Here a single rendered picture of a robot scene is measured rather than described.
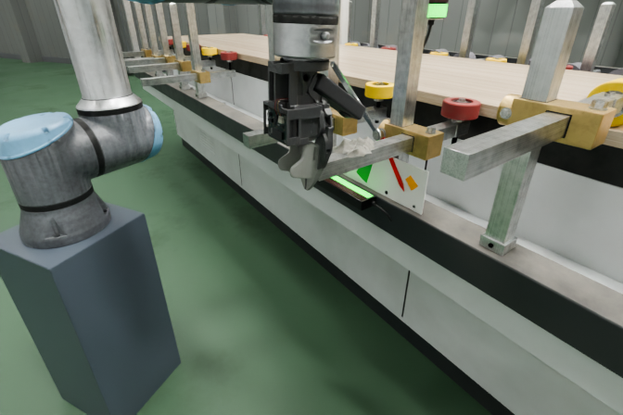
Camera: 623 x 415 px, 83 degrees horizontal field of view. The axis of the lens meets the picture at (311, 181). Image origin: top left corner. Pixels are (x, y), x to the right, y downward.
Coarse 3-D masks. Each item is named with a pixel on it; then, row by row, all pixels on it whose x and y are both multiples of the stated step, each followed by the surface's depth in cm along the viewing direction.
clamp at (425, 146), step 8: (384, 120) 78; (384, 128) 76; (392, 128) 74; (400, 128) 72; (408, 128) 72; (416, 128) 72; (424, 128) 72; (416, 136) 69; (424, 136) 68; (432, 136) 68; (440, 136) 69; (416, 144) 70; (424, 144) 68; (432, 144) 69; (440, 144) 70; (408, 152) 72; (416, 152) 70; (424, 152) 69; (432, 152) 70; (440, 152) 72
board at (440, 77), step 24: (240, 48) 189; (264, 48) 189; (360, 48) 189; (360, 72) 117; (384, 72) 117; (432, 72) 117; (456, 72) 117; (480, 72) 117; (504, 72) 117; (576, 72) 117; (432, 96) 89; (456, 96) 85; (480, 96) 85; (576, 96) 85
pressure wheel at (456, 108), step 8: (448, 104) 77; (456, 104) 76; (464, 104) 75; (472, 104) 75; (480, 104) 76; (448, 112) 77; (456, 112) 76; (464, 112) 75; (472, 112) 76; (456, 120) 79
